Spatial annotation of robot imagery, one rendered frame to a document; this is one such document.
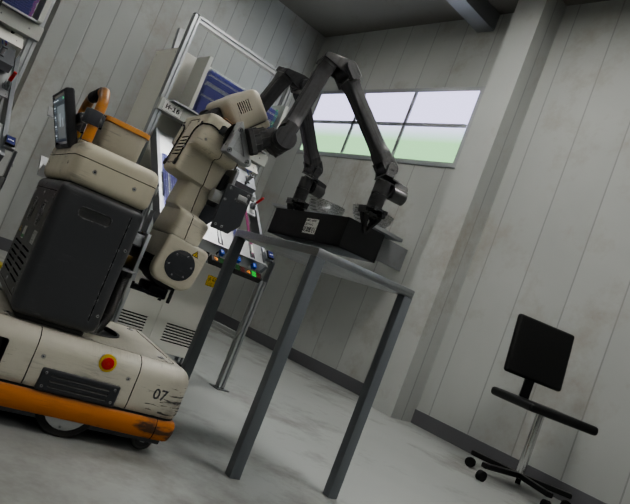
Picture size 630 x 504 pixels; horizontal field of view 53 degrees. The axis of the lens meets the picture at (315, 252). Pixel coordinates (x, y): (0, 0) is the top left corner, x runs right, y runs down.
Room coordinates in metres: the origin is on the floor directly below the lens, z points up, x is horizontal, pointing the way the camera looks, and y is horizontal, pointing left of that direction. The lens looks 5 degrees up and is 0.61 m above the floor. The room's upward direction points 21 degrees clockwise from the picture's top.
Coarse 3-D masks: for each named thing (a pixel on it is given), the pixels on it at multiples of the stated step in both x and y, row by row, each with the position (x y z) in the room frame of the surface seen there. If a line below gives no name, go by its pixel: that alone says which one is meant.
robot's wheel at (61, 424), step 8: (40, 416) 1.81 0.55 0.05; (48, 416) 1.82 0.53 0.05; (40, 424) 1.82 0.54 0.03; (48, 424) 1.83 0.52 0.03; (56, 424) 1.84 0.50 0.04; (64, 424) 1.85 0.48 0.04; (72, 424) 1.86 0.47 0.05; (80, 424) 1.87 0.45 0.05; (48, 432) 1.84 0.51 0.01; (56, 432) 1.84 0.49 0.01; (64, 432) 1.86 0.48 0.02; (72, 432) 1.87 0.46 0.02; (80, 432) 1.88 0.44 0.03
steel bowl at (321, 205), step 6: (312, 198) 6.16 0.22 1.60; (318, 198) 6.11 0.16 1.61; (312, 204) 6.17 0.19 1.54; (318, 204) 6.11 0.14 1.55; (324, 204) 6.09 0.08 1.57; (330, 204) 6.09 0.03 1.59; (312, 210) 6.23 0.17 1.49; (318, 210) 6.15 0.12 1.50; (324, 210) 6.12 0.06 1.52; (330, 210) 6.11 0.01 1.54; (336, 210) 6.13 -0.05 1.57; (342, 210) 6.19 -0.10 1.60
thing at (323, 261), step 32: (288, 256) 2.68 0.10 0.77; (320, 256) 2.09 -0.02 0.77; (224, 288) 2.67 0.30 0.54; (384, 288) 2.34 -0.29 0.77; (288, 320) 2.10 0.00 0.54; (192, 352) 2.66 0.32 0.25; (288, 352) 2.10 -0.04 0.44; (384, 352) 2.30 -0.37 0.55; (256, 416) 2.09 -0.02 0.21; (352, 416) 2.32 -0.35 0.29; (352, 448) 2.31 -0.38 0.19
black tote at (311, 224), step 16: (272, 224) 2.67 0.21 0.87; (288, 224) 2.55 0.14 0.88; (304, 224) 2.44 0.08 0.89; (320, 224) 2.34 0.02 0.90; (336, 224) 2.25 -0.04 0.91; (352, 224) 2.21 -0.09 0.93; (288, 240) 2.71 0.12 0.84; (304, 240) 2.44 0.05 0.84; (320, 240) 2.30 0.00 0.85; (336, 240) 2.21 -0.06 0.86; (352, 240) 2.22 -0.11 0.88; (368, 240) 2.25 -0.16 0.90; (352, 256) 2.34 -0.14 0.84; (368, 256) 2.26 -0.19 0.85
